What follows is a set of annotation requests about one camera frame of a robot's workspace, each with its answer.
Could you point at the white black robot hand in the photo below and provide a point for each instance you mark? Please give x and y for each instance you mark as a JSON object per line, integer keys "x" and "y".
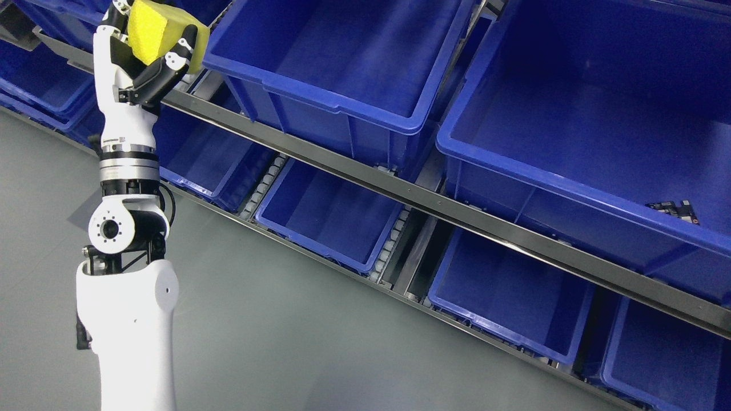
{"x": 129, "y": 93}

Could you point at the yellow foam block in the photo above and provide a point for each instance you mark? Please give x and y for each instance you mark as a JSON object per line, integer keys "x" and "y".
{"x": 154, "y": 28}

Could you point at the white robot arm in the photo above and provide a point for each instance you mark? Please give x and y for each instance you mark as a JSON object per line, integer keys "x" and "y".
{"x": 126, "y": 290}

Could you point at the blue bin lower middle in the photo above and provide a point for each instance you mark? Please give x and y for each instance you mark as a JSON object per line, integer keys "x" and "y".
{"x": 329, "y": 216}

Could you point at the blue bin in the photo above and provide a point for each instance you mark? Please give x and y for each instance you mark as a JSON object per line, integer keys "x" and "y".
{"x": 512, "y": 296}
{"x": 574, "y": 114}
{"x": 218, "y": 166}
{"x": 45, "y": 82}
{"x": 665, "y": 362}
{"x": 358, "y": 78}
{"x": 329, "y": 216}

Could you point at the metal shelf rack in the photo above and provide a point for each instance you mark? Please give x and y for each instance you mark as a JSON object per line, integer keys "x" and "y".
{"x": 642, "y": 289}

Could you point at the blue bin far left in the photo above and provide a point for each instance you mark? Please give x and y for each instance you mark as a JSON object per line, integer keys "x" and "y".
{"x": 45, "y": 82}

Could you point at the blue bin lower left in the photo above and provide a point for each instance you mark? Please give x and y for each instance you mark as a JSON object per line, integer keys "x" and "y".
{"x": 218, "y": 166}

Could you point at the blue bin upper left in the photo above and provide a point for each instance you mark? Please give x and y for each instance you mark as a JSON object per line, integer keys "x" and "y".
{"x": 358, "y": 78}

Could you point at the blue bin upper right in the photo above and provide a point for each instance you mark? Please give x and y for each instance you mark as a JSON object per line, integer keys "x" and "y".
{"x": 574, "y": 114}

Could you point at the small dark circuit board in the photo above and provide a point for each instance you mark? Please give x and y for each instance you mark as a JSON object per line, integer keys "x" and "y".
{"x": 684, "y": 210}

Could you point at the blue bin lower far right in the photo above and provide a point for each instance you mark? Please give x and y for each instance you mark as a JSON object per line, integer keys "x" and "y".
{"x": 665, "y": 362}

